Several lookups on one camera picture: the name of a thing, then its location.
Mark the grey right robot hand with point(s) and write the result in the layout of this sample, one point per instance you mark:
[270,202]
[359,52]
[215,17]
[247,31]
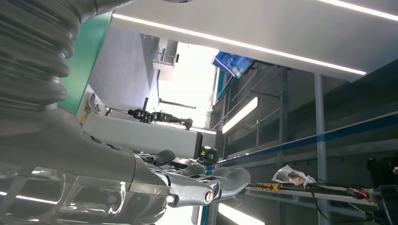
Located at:
[77,174]

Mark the grey ceiling pillar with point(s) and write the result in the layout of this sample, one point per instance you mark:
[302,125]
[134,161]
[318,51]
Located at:
[320,139]

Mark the long ceiling light panel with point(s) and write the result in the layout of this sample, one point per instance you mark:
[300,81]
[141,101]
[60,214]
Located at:
[241,115]
[239,216]

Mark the white mobile robot with column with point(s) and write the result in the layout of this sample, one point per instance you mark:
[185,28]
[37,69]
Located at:
[140,136]

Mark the clear plastic bag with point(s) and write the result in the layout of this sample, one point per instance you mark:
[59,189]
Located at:
[290,176]

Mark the blue wall screen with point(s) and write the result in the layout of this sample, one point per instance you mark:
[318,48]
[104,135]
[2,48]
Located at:
[233,63]

